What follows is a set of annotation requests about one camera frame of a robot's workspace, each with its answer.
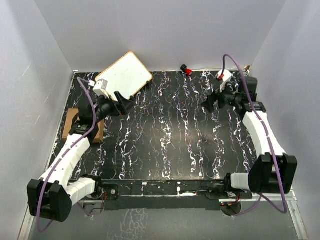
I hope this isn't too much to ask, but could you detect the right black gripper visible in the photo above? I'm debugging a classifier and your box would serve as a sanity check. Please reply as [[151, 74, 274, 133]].
[[201, 79, 243, 113]]

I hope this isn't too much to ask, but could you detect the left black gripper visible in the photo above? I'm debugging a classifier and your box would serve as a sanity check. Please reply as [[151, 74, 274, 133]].
[[92, 91, 136, 124]]

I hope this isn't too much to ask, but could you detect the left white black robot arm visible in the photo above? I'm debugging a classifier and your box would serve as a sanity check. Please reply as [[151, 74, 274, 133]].
[[27, 91, 135, 222]]

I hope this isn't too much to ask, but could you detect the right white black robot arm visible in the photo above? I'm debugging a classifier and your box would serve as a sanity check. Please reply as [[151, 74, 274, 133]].
[[201, 75, 298, 199]]

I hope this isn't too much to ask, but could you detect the folded brown cardboard box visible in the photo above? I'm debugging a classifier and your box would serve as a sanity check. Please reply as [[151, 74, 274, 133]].
[[62, 108, 79, 142]]

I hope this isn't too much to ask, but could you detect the red and black knob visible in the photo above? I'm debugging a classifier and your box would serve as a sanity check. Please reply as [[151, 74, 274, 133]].
[[180, 64, 193, 77]]

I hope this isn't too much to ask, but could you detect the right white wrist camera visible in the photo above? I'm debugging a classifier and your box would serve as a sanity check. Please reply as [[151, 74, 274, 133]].
[[215, 70, 232, 92]]

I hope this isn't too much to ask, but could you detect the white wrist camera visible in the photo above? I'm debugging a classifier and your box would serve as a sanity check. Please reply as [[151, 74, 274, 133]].
[[215, 70, 232, 92], [93, 79, 109, 99]]

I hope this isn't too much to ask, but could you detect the white board with wooden frame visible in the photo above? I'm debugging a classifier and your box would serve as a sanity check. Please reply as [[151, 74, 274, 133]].
[[95, 51, 153, 101]]

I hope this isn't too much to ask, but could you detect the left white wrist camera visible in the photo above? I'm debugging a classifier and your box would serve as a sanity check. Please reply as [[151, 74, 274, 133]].
[[93, 79, 109, 99]]

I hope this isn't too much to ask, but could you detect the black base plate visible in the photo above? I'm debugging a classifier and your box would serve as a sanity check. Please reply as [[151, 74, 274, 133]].
[[81, 179, 253, 211]]

